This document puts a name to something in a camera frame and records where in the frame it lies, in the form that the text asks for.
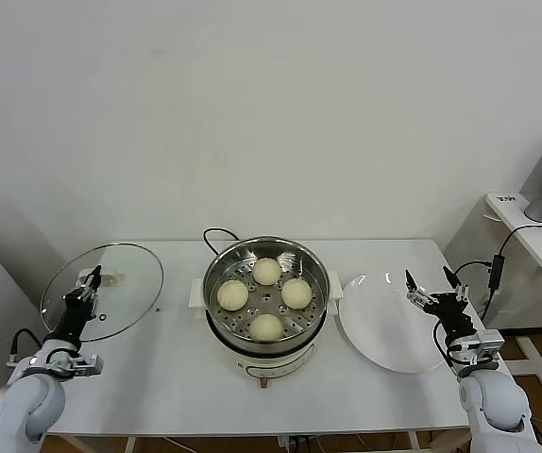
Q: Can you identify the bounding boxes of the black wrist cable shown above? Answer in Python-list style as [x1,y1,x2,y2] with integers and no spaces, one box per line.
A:
[7,328,43,367]
[432,320,459,374]

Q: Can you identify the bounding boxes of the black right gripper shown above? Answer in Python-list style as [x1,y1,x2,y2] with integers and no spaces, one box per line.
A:
[404,265,479,337]

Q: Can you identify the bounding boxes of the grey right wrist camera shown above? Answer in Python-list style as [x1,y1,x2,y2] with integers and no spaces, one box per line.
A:
[449,329,506,367]

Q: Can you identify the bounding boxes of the white side desk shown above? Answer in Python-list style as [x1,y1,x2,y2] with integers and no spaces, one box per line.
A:
[482,191,542,405]

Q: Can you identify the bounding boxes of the white electric cooker base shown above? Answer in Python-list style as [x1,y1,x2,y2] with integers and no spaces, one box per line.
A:
[191,299,343,391]

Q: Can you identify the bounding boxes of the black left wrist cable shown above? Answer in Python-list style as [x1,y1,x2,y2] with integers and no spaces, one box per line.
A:
[7,328,43,367]

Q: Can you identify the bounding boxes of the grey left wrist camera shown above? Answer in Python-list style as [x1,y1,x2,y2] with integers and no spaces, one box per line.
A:
[56,353,105,378]

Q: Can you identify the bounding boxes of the glass lid with white handle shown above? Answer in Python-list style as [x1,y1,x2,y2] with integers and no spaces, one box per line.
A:
[39,242,165,344]

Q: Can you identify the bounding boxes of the stainless steel steamer basket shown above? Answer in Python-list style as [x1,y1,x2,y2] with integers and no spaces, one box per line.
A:
[189,237,346,345]

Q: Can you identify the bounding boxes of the black cooker power cord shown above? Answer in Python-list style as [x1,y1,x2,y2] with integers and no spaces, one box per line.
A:
[203,227,242,259]

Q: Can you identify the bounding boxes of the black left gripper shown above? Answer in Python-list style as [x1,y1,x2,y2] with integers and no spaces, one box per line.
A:
[43,264,104,349]

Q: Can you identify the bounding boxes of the white steamed baozi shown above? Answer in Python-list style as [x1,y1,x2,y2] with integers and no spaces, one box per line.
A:
[251,258,281,287]
[249,313,283,344]
[216,280,249,312]
[280,277,313,309]

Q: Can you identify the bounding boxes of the white power strip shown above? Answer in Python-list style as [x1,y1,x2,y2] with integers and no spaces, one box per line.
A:
[278,434,313,453]

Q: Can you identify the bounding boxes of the white round plate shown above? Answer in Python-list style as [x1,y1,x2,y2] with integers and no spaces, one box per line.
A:
[338,272,455,375]

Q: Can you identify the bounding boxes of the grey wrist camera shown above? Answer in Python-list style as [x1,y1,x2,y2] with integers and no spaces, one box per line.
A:
[449,329,506,367]
[56,353,105,378]

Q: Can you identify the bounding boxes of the black laptop charger cable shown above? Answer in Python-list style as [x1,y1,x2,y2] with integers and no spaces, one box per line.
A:
[453,224,542,334]

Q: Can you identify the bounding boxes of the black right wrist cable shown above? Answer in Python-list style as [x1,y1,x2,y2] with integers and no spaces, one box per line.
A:
[432,320,459,374]

